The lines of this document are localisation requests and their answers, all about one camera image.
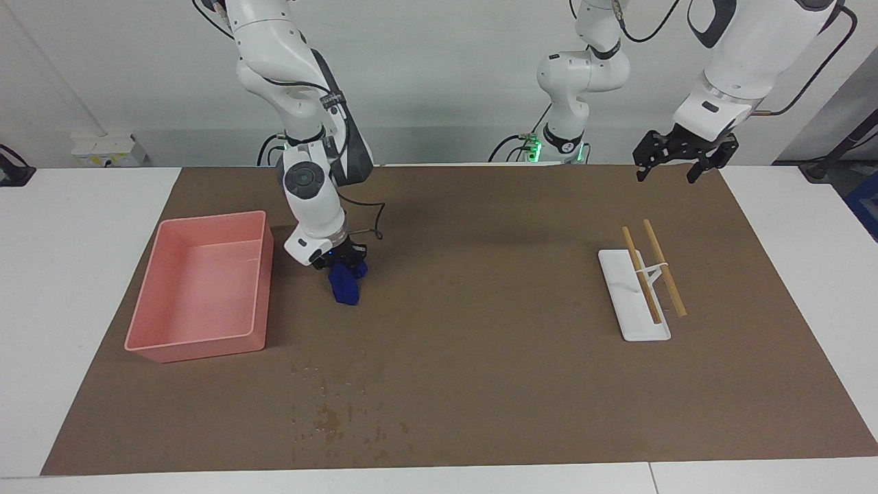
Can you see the black clamp on table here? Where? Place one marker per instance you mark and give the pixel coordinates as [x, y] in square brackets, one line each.
[14, 171]

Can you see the brown table mat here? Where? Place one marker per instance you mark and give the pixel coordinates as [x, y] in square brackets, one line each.
[466, 309]

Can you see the blue cloth towel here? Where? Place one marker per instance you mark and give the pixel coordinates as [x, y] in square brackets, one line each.
[344, 288]

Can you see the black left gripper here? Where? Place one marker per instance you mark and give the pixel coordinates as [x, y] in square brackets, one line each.
[699, 145]

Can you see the blue crate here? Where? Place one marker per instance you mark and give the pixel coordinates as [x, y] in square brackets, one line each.
[865, 206]

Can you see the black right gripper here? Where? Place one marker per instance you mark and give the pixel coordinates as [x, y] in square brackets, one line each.
[343, 252]

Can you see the pink plastic bin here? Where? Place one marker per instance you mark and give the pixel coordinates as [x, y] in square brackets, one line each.
[199, 295]

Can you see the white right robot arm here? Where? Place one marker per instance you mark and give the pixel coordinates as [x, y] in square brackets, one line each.
[312, 199]

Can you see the black stand leg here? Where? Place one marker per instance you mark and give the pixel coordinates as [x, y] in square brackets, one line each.
[840, 147]

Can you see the wooden dowel rod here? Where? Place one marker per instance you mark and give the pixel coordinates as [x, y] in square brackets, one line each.
[651, 305]
[675, 298]

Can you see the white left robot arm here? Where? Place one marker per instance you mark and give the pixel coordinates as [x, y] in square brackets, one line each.
[748, 55]

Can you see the white towel rack base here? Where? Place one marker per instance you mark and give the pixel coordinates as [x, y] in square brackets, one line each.
[634, 309]

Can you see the white wall power box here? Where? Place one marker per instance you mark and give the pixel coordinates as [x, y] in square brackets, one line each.
[106, 149]

